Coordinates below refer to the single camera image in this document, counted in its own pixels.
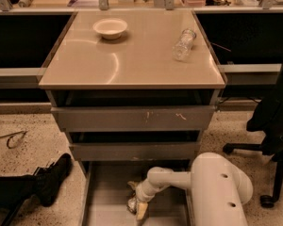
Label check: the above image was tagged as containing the grey drawer cabinet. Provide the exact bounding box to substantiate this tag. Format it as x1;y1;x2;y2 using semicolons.
40;9;225;167

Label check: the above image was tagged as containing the clear plastic bottle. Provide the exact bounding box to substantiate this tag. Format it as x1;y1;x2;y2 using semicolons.
173;28;196;61

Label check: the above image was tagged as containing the black shoe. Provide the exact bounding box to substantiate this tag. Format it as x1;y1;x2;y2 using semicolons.
35;153;73;207

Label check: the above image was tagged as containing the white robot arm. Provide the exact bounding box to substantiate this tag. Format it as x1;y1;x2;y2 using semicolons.
127;153;253;226

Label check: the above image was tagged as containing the white paper bowl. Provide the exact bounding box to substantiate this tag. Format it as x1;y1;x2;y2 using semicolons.
92;18;127;40

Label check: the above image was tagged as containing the open bottom drawer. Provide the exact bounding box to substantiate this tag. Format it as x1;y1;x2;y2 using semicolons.
78;161;193;226

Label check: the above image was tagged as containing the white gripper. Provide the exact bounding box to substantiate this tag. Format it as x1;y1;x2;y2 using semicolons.
127;179;158;220

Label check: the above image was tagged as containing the grey top drawer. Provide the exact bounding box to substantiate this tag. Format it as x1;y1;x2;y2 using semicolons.
52;89;215;132

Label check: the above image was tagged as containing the grey drawer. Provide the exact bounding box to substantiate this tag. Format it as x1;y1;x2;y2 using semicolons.
69;131;200;161
52;89;215;132

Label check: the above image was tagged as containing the cable on floor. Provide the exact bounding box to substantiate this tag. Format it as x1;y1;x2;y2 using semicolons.
0;130;28;150

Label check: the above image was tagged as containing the black office chair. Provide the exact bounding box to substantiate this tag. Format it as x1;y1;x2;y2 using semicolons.
223;63;283;208

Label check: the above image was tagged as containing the grey middle drawer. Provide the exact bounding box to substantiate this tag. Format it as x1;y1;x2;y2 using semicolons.
69;131;200;161

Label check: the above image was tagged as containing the black trouser leg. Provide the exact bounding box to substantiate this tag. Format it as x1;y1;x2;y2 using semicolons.
0;175;42;214

